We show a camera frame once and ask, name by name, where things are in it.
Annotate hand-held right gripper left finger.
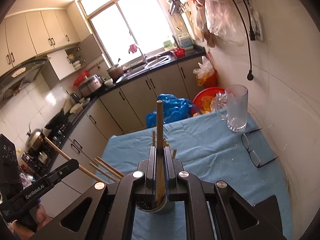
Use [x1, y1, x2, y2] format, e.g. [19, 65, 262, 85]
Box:
[54, 146, 157, 240]

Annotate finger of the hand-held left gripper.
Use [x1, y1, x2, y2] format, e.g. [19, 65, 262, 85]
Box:
[47, 158, 79, 183]

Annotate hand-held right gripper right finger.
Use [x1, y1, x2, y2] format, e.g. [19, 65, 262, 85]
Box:
[164, 147, 288, 240]

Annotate dark perforated utensil holder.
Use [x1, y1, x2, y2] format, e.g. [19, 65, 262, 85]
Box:
[136, 194, 175, 215]

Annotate person's left hand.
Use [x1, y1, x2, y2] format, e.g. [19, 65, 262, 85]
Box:
[12, 203, 52, 240]

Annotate cluttered condiment bottles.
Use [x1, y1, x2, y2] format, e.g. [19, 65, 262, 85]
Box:
[15, 150, 36, 188]

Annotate gas stove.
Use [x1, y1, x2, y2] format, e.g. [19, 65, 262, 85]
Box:
[37, 122, 69, 161]

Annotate shiny steel stovetop kettle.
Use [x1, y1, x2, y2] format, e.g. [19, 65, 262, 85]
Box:
[25, 127, 44, 156]

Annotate blue tablecloth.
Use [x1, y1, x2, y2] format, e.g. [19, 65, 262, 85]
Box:
[101, 110, 293, 240]

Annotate black frying pan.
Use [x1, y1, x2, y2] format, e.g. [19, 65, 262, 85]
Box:
[46, 109, 68, 131]

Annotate blue plastic bag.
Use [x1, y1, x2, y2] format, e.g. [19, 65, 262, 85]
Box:
[146, 94, 200, 130]

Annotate white bowls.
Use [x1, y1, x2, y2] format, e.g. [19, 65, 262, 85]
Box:
[69, 102, 84, 114]

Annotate large red basin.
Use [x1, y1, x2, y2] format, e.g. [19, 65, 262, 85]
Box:
[192, 87, 226, 117]

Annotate dark-framed eyeglasses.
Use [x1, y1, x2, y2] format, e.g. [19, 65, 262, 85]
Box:
[241, 129, 280, 168]

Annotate silver rice cooker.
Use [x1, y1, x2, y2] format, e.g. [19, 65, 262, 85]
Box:
[79, 74, 104, 97]

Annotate clear glass mug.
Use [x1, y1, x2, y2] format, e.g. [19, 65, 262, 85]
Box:
[214, 84, 249, 132]

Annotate red plastic basket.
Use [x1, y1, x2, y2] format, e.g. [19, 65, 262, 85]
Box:
[74, 70, 90, 85]

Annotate red waste bin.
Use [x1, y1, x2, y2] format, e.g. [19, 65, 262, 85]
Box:
[196, 72, 218, 88]

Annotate brown cooking pot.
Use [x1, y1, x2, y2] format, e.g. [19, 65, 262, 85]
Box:
[107, 64, 124, 79]

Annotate clear plastic bag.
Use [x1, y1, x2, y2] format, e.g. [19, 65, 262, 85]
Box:
[192, 56, 216, 80]

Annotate steel kitchen sink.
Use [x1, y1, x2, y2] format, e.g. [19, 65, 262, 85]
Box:
[122, 55, 172, 78]

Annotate grey range hood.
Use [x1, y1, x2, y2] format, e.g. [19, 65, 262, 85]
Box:
[0, 57, 52, 101]

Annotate open dish cabinet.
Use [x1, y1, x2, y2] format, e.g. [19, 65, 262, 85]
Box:
[47, 35, 103, 80]

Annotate chrome sink faucet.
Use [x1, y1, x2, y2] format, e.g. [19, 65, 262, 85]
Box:
[137, 46, 148, 65]

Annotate small red basin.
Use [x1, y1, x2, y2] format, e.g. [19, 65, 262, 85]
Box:
[170, 47, 186, 58]

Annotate green container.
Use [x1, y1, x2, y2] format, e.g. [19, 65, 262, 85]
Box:
[163, 40, 177, 51]

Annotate white detergent bottle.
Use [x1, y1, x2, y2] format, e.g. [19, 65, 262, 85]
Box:
[179, 32, 194, 49]

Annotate upper kitchen cabinets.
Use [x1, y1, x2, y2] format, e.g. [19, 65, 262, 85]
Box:
[0, 10, 81, 68]

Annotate kitchen window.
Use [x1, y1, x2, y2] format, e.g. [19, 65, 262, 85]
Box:
[77, 0, 180, 67]

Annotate hanging plastic bags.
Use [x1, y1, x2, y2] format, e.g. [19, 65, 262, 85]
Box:
[180, 0, 247, 48]

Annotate black power cable with plug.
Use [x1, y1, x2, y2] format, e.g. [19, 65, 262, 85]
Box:
[232, 0, 254, 82]

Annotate black cable with adapter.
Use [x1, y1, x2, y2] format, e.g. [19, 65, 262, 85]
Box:
[241, 0, 257, 42]

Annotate wall utensil rack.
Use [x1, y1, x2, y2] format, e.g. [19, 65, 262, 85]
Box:
[168, 0, 193, 14]

